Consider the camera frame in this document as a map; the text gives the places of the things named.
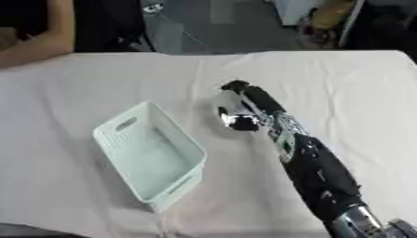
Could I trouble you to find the person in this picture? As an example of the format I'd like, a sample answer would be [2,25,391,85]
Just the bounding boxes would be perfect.
[72,0,158,53]

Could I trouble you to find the white cabinet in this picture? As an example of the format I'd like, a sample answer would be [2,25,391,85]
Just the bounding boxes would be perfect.
[268,0,328,27]

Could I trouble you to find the pale mint plastic basket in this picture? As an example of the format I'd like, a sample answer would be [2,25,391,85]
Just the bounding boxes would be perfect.
[91,100,209,214]

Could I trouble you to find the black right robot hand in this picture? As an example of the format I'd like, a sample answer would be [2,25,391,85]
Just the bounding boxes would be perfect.
[215,79,289,133]

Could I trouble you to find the yellow bag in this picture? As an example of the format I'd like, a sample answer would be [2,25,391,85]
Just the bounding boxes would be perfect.
[309,0,357,31]

